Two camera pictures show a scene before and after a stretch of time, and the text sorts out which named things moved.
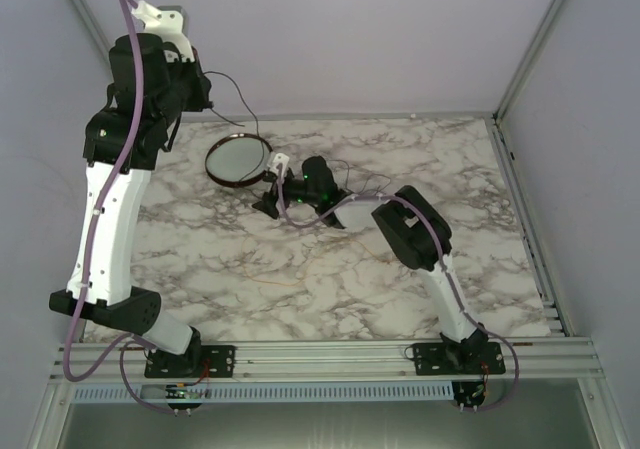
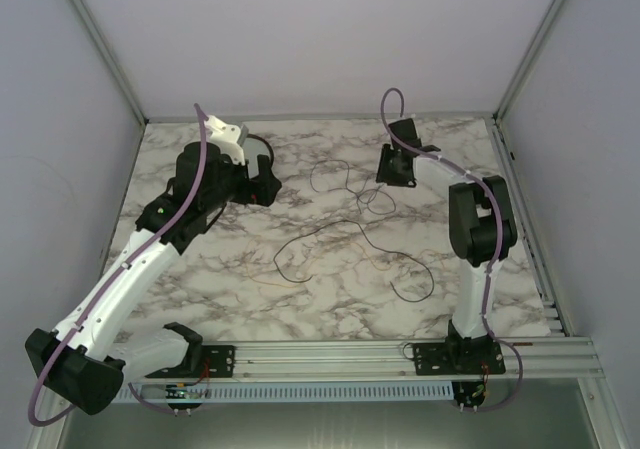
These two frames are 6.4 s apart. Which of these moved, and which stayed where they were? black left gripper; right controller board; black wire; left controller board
Moved: black left gripper; black wire
Stayed: right controller board; left controller board
